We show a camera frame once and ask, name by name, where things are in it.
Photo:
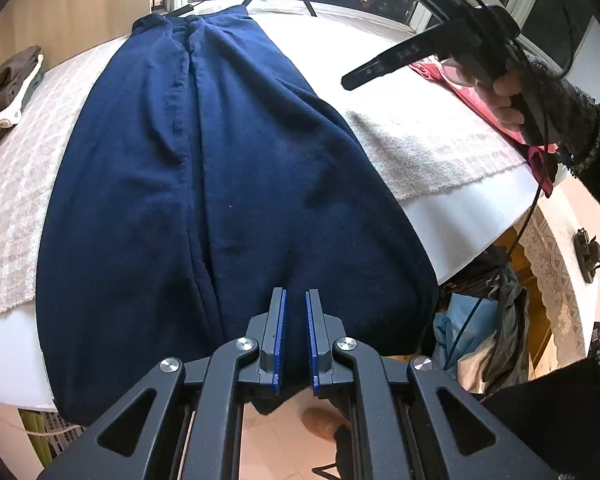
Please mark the person's right forearm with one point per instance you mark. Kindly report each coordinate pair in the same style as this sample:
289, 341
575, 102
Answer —
580, 125

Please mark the white fluffy blanket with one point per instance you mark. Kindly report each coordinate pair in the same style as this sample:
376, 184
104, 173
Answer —
20, 185

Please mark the person's black jacket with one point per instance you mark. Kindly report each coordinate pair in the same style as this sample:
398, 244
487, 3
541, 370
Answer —
555, 420

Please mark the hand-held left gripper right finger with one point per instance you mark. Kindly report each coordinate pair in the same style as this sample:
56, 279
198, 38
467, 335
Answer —
311, 345

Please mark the dark red garment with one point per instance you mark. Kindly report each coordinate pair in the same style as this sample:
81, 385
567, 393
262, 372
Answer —
536, 160

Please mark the wooden wardrobe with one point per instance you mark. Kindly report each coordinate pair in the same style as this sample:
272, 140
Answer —
55, 5

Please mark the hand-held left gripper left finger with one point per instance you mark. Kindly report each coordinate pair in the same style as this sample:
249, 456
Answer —
280, 340

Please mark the white bed mattress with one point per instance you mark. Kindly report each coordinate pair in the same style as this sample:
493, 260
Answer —
5, 350

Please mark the white laundry basket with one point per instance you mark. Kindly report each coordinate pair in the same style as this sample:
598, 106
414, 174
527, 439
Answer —
55, 432

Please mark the white lace cloth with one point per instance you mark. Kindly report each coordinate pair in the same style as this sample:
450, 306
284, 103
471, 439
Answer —
555, 270

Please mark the dark clothes pile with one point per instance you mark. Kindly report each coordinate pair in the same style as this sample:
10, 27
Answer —
495, 320

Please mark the white folded cloth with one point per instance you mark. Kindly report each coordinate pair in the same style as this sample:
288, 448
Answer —
0, 127

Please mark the pink garment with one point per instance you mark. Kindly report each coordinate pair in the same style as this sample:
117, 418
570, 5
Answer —
480, 107

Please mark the navy blue garment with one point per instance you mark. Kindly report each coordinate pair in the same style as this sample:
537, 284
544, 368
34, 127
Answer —
180, 185

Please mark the person's right hand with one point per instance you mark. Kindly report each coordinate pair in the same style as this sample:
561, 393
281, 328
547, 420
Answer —
505, 89

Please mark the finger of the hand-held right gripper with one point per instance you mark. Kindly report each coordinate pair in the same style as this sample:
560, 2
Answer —
395, 57

